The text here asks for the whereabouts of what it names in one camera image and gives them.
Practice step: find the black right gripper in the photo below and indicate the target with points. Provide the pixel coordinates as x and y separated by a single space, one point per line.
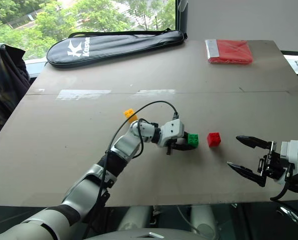
272 163

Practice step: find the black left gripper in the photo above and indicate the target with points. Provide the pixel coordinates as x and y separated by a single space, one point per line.
169 148

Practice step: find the green toy brick cube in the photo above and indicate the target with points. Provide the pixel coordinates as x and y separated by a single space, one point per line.
193 140

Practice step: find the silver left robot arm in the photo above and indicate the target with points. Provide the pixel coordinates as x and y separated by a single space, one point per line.
124 147

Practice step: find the red toy brick cube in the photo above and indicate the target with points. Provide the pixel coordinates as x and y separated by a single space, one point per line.
214 139

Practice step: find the yellow toy brick cube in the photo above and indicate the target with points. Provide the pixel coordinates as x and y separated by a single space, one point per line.
129 113

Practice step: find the white cylinder under table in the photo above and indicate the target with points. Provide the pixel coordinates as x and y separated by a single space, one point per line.
136 217
204 217

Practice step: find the red packet in clear wrap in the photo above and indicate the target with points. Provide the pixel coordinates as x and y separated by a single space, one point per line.
232 51

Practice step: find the black racket bag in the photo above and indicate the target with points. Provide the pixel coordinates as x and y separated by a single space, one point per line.
114 47

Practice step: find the dark plaid garment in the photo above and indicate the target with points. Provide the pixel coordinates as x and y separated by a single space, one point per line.
4 80

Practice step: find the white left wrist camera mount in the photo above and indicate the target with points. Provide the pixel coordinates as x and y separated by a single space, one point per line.
173 130

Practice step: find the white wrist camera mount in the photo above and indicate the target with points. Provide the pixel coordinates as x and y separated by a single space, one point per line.
291 151
173 130

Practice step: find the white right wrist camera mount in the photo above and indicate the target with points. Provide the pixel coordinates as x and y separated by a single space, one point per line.
291 151

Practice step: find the black window frame post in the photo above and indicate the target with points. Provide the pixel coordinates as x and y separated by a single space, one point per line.
181 22

